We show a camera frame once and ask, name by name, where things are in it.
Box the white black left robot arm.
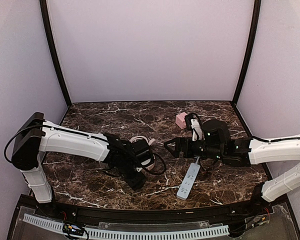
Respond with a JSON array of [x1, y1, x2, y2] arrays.
[[3, 112, 167, 204]]

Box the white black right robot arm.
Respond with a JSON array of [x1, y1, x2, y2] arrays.
[[164, 119, 300, 205]]

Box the pink cube socket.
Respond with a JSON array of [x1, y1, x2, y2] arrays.
[[175, 112, 187, 129]]

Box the blue power strip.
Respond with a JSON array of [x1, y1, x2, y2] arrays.
[[176, 163, 201, 201]]

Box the small circuit board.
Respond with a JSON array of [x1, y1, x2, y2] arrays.
[[62, 223, 85, 237]]

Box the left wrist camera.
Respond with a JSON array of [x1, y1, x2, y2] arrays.
[[136, 159, 155, 172]]

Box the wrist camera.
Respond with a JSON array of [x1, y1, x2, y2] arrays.
[[136, 159, 155, 172], [184, 113, 203, 141]]

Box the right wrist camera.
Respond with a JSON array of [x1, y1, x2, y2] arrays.
[[184, 113, 203, 141]]

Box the pink coiled cable with plug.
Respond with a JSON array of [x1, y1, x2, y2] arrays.
[[128, 135, 156, 147]]

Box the black front rail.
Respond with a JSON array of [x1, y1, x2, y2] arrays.
[[37, 201, 272, 225]]

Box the white cable duct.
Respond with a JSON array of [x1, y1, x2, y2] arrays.
[[22, 213, 230, 240]]

